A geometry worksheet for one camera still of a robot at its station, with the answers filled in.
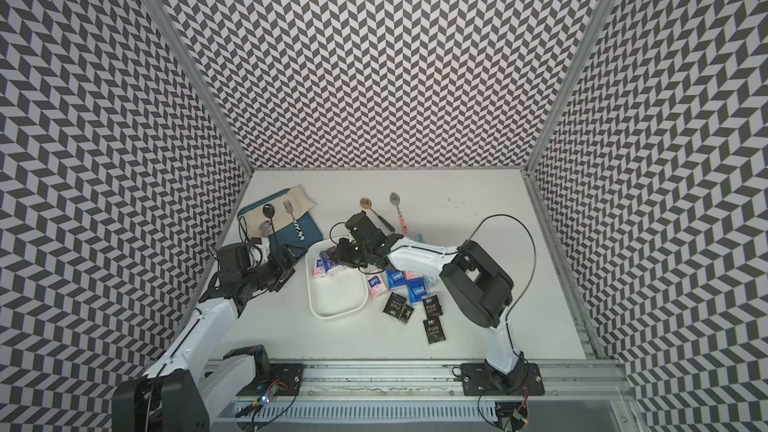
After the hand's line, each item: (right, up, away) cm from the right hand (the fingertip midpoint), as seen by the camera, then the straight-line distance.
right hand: (331, 262), depth 85 cm
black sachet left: (+18, -11, -4) cm, 22 cm away
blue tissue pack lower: (+25, -8, 0) cm, 26 cm away
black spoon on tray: (-27, +13, +20) cm, 36 cm away
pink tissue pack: (+13, -7, +1) cm, 15 cm away
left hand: (-8, +1, -1) cm, 9 cm away
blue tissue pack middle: (+19, -6, +2) cm, 20 cm away
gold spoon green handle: (+7, +16, +23) cm, 29 cm away
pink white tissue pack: (-5, -3, +4) cm, 7 cm away
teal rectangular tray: (-18, +6, +14) cm, 23 cm away
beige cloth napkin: (-17, +16, +23) cm, 32 cm away
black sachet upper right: (+29, -12, -3) cm, 31 cm away
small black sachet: (+21, -14, -3) cm, 26 cm away
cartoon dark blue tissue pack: (-1, 0, -1) cm, 2 cm away
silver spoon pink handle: (+18, +18, +23) cm, 34 cm away
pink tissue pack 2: (+23, -5, +4) cm, 24 cm away
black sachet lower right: (+29, -17, -6) cm, 34 cm away
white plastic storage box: (+2, -10, 0) cm, 10 cm away
